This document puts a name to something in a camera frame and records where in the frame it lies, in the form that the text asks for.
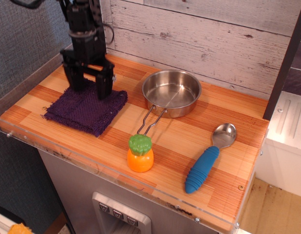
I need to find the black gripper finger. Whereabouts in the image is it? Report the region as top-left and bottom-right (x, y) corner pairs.
(63, 62), (84, 91)
(95, 68), (113, 100)

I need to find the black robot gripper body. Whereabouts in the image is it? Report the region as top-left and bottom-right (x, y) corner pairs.
(60, 30), (114, 76)

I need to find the purple cloth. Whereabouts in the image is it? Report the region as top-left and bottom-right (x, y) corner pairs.
(43, 79), (128, 137)

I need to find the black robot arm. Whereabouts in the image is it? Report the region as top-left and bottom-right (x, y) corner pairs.
(60, 0), (114, 99)

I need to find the clear acrylic table guard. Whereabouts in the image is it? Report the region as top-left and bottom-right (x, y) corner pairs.
(0, 50), (268, 234)

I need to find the orange toy carrot green top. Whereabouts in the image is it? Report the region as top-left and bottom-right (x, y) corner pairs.
(127, 134), (154, 173)

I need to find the grey toy fridge cabinet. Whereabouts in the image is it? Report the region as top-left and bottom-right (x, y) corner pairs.
(39, 150), (215, 234)

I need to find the silver dispenser button panel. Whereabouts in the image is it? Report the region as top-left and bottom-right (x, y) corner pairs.
(92, 192), (152, 234)

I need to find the orange textured toy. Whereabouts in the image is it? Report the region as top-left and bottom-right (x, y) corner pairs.
(8, 223), (32, 234)

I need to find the white toy sink unit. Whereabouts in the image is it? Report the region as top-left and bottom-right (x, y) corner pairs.
(255, 92), (301, 196)

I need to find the silver pan with wire handle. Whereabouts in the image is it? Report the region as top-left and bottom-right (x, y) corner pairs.
(137, 69), (202, 135)

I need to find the spoon with blue handle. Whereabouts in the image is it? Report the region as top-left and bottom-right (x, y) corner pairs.
(185, 123), (236, 194)

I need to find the dark right vertical post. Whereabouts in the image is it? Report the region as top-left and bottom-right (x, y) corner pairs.
(263, 11), (301, 120)

